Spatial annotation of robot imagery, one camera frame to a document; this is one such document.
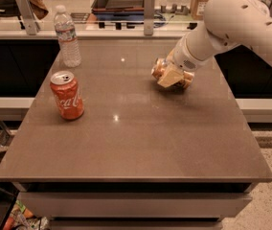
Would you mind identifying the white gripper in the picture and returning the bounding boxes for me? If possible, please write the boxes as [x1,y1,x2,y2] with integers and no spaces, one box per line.
[157,35,213,88]

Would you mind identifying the orange La Croix can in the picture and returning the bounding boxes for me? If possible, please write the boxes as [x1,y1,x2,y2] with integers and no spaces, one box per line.
[151,58,194,89]

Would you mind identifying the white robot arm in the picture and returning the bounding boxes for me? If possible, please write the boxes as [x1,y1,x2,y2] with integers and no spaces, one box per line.
[151,0,272,88]

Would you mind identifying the red Coca-Cola can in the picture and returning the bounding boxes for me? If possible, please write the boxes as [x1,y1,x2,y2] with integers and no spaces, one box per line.
[50,71,84,120]

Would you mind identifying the clear plastic water bottle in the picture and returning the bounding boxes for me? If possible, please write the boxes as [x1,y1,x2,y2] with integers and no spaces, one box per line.
[54,5,81,68]

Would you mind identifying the colourful snack bags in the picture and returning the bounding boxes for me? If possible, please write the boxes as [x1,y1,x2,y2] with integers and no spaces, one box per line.
[2,200,51,230]

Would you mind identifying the middle metal glass bracket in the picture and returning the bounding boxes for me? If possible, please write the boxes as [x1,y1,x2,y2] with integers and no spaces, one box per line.
[144,0,155,35]

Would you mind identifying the left metal glass bracket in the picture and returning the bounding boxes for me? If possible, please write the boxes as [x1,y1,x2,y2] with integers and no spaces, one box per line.
[15,0,39,35]

